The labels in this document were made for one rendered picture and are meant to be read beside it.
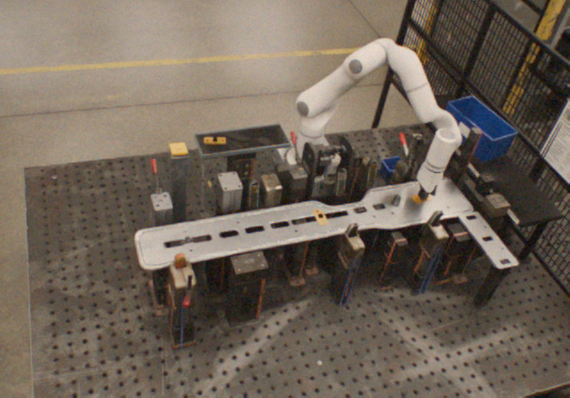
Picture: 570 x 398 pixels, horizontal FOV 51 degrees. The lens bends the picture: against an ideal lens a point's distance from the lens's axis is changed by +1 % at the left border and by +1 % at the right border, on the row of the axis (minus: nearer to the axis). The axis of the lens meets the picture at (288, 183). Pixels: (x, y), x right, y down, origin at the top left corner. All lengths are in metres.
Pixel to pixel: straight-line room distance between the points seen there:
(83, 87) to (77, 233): 2.22
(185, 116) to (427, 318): 2.54
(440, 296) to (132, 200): 1.41
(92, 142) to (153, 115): 0.51
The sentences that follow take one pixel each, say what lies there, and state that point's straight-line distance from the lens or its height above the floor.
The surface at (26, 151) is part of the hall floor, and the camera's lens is 4.20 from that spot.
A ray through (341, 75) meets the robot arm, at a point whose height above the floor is 1.37.
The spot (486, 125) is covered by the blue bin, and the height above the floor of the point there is 1.08.
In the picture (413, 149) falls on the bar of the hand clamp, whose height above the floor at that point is 1.15.
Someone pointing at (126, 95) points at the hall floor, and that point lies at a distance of 4.62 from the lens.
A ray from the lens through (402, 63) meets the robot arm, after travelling 2.29.
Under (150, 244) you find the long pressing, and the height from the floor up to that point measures 1.00.
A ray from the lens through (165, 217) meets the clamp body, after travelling 2.27.
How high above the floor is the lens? 2.65
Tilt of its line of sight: 42 degrees down
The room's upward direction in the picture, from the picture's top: 10 degrees clockwise
